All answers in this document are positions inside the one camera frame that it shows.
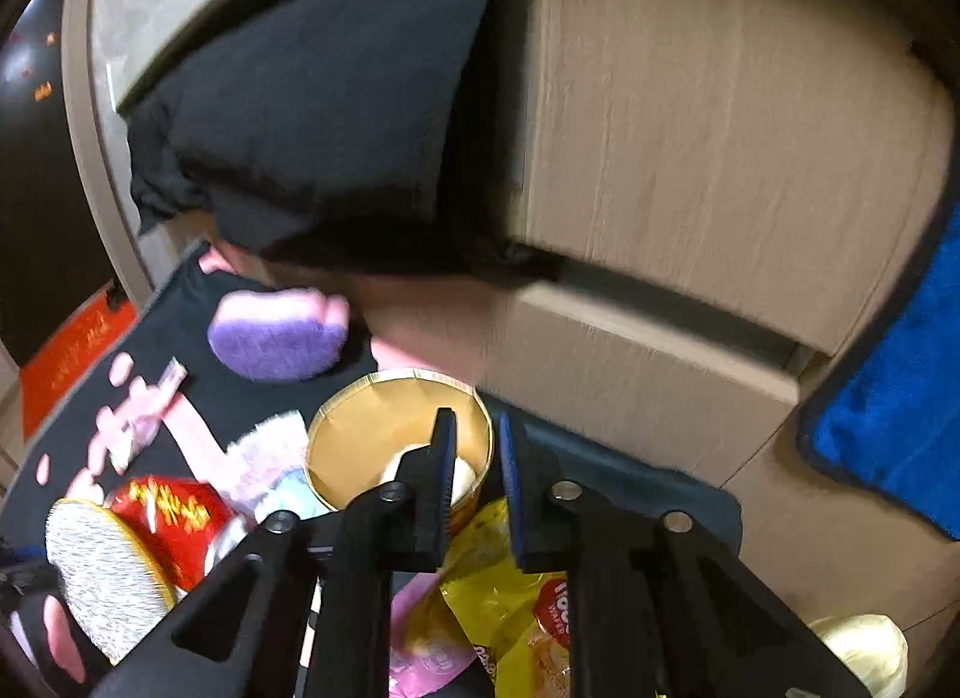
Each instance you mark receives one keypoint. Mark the crumpled white tissue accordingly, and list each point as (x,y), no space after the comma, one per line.
(465,480)

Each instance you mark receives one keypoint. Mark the small pink sachet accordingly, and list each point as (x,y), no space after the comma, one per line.
(171,377)

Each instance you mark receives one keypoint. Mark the purple pink sponge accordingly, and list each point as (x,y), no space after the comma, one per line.
(262,345)

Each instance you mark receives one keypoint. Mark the dark glass door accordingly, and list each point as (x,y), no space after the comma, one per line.
(45,180)

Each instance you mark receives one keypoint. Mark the red gold printed packet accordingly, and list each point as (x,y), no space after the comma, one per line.
(172,518)

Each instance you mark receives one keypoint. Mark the white lilac wrapper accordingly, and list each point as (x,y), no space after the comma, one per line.
(262,450)

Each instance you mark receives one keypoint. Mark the pink wrapper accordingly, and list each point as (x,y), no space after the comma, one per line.
(427,660)

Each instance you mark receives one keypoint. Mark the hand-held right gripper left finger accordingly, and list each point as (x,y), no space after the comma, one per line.
(444,477)

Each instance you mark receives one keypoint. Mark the blue towel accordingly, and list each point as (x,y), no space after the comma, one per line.
(892,405)

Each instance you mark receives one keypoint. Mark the light blue white packet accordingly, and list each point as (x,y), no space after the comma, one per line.
(304,495)

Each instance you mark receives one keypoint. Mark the black pink printed mat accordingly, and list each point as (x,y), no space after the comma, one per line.
(195,383)

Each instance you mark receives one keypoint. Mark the gold round paper cup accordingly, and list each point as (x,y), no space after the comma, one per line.
(367,428)

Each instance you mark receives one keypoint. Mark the grey stone countertop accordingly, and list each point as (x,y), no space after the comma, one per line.
(165,0)

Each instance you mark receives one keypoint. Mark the yellow snack wrapper red logo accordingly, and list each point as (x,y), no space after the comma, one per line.
(487,593)

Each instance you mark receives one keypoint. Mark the wooden drawer cabinet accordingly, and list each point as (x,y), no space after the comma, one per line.
(712,105)

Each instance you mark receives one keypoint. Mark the cream round bowl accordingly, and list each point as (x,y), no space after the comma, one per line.
(862,653)

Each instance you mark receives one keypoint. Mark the silver glitter round pad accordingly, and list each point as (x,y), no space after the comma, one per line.
(105,578)

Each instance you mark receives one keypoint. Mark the dark cloth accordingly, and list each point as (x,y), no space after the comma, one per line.
(315,105)

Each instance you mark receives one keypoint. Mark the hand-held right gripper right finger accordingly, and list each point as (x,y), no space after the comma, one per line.
(511,488)

